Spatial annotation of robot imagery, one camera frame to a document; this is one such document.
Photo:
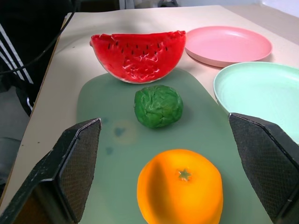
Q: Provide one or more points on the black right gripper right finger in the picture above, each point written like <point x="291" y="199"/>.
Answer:
<point x="268" y="168"/>

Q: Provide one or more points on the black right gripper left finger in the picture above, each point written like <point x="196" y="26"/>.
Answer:
<point x="72" y="168"/>

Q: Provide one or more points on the mint green plate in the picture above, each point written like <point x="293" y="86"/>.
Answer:
<point x="259" y="91"/>

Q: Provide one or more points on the orange fruit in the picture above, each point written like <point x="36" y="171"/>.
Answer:
<point x="180" y="186"/>

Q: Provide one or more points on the green cabbage toy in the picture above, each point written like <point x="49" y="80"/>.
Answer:
<point x="158" y="107"/>

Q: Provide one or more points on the pink plate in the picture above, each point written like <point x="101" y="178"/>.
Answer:
<point x="227" y="45"/>

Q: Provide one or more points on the green rounded mat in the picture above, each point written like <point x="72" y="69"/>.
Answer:
<point x="168" y="137"/>

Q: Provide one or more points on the red watermelon slice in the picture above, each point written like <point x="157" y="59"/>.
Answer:
<point x="140" y="57"/>

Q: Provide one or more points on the black garment with white stripes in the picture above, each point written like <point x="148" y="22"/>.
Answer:
<point x="22" y="46"/>

